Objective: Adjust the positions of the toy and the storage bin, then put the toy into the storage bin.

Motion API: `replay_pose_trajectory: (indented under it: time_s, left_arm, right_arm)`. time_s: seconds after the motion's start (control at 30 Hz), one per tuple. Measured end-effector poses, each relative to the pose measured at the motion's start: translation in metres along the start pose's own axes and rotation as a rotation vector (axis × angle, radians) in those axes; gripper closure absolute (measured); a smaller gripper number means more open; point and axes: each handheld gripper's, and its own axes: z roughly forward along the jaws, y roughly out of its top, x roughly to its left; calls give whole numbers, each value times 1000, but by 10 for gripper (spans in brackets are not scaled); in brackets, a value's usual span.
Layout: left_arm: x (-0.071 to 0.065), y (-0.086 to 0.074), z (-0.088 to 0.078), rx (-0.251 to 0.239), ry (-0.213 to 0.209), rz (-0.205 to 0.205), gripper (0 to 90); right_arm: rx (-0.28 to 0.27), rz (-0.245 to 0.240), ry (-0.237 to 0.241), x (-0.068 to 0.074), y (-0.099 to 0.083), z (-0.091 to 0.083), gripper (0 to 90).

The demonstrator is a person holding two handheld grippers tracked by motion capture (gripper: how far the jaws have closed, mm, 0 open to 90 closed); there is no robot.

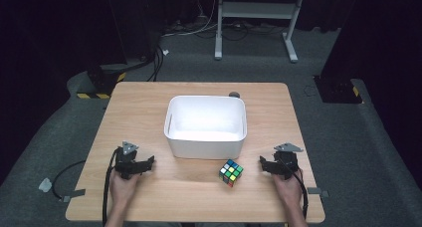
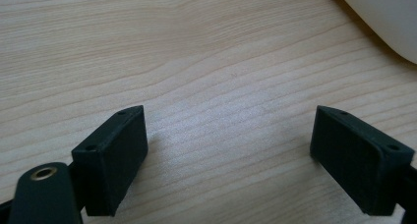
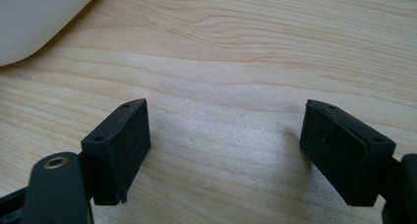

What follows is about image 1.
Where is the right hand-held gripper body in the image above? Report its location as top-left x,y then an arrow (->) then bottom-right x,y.
271,142 -> 304,181

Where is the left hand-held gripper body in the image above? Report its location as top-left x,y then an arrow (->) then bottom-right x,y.
113,140 -> 143,181

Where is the colourful puzzle cube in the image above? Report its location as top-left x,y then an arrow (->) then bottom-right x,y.
218,158 -> 245,188

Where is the white plastic bin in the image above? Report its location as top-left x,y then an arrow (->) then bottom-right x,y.
163,95 -> 248,161

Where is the person's right hand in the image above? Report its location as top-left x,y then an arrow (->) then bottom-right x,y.
272,168 -> 304,205

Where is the person's left hand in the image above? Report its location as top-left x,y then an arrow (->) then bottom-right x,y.
108,168 -> 140,205

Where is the grey tape strip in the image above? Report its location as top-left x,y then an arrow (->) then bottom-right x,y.
307,186 -> 330,198
61,188 -> 87,203

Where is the crumpled grey tape piece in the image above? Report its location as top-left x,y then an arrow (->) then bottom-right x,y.
38,177 -> 54,193

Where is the black yellow-striped stand base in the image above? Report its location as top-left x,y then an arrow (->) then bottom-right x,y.
77,63 -> 127,101

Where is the white metal stand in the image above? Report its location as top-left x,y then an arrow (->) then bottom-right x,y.
214,0 -> 308,64

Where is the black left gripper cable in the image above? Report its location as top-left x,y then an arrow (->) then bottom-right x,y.
102,146 -> 121,227

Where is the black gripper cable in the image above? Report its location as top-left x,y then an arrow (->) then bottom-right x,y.
278,153 -> 310,220
102,146 -> 121,227

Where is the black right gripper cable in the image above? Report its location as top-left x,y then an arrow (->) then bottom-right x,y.
278,153 -> 310,220

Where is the thin black floor cable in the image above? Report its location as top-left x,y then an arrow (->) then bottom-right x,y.
51,159 -> 87,201

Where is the bundle of floor cables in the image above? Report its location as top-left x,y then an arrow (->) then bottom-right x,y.
145,16 -> 290,83

